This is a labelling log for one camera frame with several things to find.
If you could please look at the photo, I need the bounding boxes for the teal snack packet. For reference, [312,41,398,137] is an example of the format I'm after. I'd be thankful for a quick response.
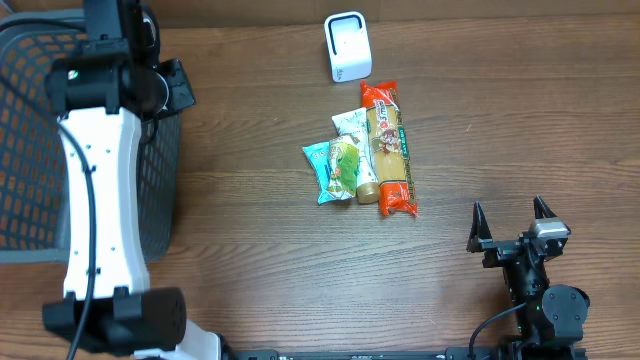
[302,141,355,205]

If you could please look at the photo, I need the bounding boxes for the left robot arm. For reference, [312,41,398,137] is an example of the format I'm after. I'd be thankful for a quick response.
[42,1,230,360]

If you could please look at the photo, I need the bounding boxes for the white barcode scanner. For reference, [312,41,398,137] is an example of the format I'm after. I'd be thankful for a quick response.
[324,11,373,83]

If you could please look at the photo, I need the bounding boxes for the grey plastic shopping basket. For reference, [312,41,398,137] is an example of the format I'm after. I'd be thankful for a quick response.
[1,9,181,264]

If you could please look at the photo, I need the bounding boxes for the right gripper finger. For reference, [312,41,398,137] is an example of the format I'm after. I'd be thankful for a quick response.
[466,201,493,252]
[533,195,556,219]

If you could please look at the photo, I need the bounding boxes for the orange spaghetti packet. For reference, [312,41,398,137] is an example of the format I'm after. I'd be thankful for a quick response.
[360,81,419,217]

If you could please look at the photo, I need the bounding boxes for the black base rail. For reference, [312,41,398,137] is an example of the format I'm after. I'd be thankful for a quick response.
[217,347,589,360]

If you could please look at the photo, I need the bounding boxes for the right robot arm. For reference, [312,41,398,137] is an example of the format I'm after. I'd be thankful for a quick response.
[466,196,590,359]

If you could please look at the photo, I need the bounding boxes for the green drink carton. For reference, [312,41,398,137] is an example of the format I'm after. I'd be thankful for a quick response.
[327,135,359,200]

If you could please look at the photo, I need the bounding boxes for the white cosmetic tube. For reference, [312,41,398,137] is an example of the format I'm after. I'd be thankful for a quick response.
[332,107,380,204]

